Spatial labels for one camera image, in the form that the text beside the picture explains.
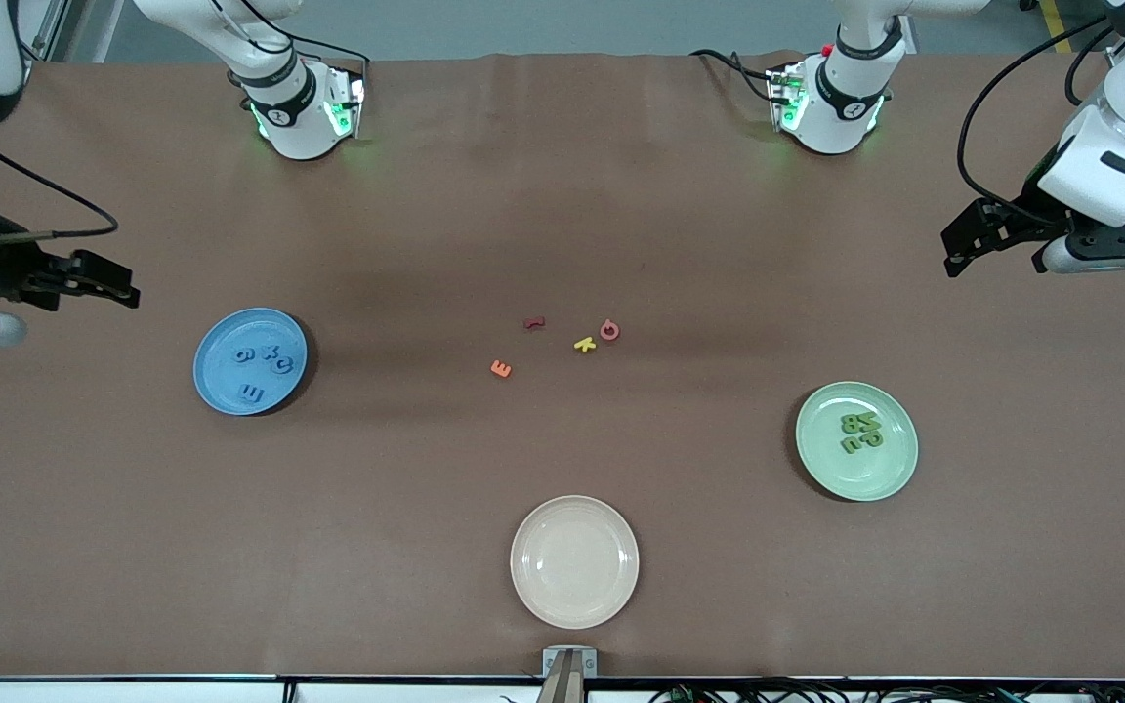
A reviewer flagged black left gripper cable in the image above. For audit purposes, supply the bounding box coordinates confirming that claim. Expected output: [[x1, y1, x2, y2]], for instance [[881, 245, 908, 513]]
[[956, 20, 1125, 216]]

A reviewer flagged black cable bundle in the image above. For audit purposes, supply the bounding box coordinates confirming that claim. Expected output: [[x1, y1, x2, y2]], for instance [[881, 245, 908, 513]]
[[650, 677, 1125, 703]]

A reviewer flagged white table edge panel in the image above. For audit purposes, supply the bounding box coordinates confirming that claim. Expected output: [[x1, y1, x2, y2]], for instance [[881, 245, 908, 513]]
[[0, 679, 544, 703]]

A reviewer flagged black arm base cable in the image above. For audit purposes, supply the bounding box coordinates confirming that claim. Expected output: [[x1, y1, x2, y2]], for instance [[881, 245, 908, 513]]
[[689, 47, 783, 103], [209, 0, 371, 99]]

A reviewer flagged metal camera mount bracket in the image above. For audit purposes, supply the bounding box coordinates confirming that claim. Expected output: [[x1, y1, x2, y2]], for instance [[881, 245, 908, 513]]
[[538, 646, 599, 703]]

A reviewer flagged black right arm base cable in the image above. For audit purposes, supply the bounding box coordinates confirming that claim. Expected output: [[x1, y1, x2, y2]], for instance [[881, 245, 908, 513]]
[[209, 0, 371, 99]]

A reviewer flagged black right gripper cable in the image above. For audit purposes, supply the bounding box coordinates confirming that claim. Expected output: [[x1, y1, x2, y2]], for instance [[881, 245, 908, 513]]
[[0, 127, 121, 245]]

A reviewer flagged beige plate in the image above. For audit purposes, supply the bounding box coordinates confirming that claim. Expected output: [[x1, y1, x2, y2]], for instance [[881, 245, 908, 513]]
[[510, 495, 641, 631]]

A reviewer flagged blue plate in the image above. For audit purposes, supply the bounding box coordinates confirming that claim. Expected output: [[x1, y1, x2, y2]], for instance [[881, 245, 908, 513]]
[[192, 308, 310, 418]]

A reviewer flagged black left arm base cable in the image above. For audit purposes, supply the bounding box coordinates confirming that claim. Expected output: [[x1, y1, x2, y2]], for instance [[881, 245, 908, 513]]
[[689, 47, 783, 103]]

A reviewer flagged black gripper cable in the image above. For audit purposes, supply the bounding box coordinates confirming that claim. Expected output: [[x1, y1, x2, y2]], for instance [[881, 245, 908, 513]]
[[956, 20, 1125, 216], [0, 127, 121, 245]]

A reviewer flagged brown table cover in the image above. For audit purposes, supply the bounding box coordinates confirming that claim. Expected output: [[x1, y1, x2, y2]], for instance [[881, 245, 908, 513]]
[[0, 51, 1125, 682]]

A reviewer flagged green plate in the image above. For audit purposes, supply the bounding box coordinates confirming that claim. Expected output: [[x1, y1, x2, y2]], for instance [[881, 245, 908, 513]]
[[795, 381, 919, 503]]

